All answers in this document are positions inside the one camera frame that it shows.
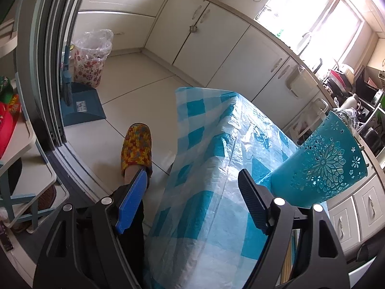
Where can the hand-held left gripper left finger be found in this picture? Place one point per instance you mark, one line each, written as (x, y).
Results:
(132, 200)

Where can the white panelled drawer cabinet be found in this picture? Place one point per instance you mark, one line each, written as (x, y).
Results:
(355, 210)

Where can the curved metal faucet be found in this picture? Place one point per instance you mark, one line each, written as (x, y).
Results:
(304, 40)

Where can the white thermos jug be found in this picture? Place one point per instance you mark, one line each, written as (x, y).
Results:
(350, 102)

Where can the plastic bag of vegetables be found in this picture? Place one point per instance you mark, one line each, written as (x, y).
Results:
(352, 117)

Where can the black straight tap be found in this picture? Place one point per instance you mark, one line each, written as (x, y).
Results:
(318, 65)

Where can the red green packet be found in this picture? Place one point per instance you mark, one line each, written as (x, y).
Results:
(7, 117)

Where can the grey sliding door frame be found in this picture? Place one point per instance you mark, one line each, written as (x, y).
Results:
(51, 81)

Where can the white base cabinet with doors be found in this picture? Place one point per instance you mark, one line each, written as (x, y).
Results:
(228, 45)

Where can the person's leg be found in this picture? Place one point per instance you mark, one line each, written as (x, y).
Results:
(134, 246)

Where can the floral yellow slipper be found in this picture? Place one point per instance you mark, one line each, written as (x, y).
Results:
(137, 147)

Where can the blue checked plastic tablecloth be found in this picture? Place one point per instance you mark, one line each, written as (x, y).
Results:
(204, 216)

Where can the bright kitchen window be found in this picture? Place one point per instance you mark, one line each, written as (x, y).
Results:
(315, 21)

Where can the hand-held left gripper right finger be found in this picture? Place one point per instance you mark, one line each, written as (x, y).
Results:
(252, 204)

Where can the blue dustpan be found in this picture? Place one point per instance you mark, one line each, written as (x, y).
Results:
(84, 105)

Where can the blue perforated plastic basket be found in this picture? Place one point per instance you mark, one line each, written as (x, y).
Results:
(318, 168)

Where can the dish rack with bowls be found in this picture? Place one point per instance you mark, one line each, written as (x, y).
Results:
(338, 79)

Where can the white rolling cart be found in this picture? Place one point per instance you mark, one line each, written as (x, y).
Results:
(321, 108)

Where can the white hanging door bin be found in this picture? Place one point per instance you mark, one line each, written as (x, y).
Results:
(296, 81)

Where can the white storage shelf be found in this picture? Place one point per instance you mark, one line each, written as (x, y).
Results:
(21, 144)

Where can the floral trash bin with bag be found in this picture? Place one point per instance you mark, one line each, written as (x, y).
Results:
(90, 63)

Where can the white plain drawer cabinet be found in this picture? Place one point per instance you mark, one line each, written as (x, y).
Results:
(120, 18)

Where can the black microwave oven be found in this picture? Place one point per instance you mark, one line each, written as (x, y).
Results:
(368, 87)

